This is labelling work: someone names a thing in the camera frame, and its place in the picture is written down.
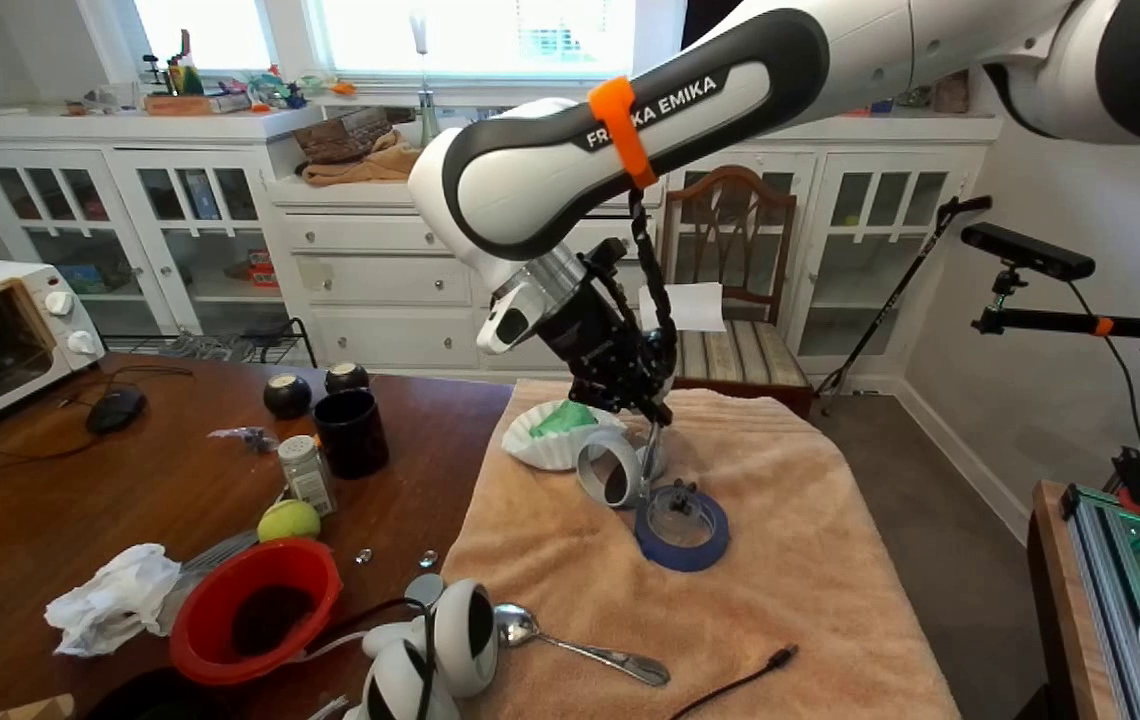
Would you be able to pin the white glass door cabinet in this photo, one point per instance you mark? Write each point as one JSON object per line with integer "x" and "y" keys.
{"x": 157, "y": 220}

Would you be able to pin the green tennis ball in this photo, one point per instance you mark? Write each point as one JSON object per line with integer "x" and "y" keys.
{"x": 290, "y": 521}

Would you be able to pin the red bowl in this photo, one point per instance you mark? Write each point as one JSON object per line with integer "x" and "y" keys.
{"x": 252, "y": 615}

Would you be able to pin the white dresser cabinet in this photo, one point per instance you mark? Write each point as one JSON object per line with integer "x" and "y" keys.
{"x": 377, "y": 284}

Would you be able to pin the black round jar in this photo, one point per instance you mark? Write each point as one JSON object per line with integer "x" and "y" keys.
{"x": 286, "y": 397}

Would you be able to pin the blue tape roll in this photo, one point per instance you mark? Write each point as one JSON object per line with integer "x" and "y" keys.
{"x": 683, "y": 528}

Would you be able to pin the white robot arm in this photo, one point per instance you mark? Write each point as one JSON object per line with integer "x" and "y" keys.
{"x": 512, "y": 187}

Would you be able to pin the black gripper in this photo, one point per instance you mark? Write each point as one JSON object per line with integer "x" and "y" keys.
{"x": 613, "y": 361}

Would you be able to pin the white crumpled cloth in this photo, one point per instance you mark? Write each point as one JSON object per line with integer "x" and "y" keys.
{"x": 121, "y": 600}

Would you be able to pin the black computer mouse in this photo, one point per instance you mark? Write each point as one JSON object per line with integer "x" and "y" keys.
{"x": 114, "y": 408}

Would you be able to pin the black camera on stand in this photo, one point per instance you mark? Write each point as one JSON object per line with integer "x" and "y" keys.
{"x": 1025, "y": 252}

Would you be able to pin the small spice jar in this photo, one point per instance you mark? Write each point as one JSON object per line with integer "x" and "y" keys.
{"x": 307, "y": 470}

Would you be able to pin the beige towel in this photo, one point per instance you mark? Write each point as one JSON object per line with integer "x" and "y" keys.
{"x": 801, "y": 622}

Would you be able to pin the black mug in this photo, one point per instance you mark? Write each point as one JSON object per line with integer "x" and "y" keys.
{"x": 354, "y": 433}

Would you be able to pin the wooden chair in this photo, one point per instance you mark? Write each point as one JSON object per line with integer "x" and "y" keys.
{"x": 735, "y": 235}

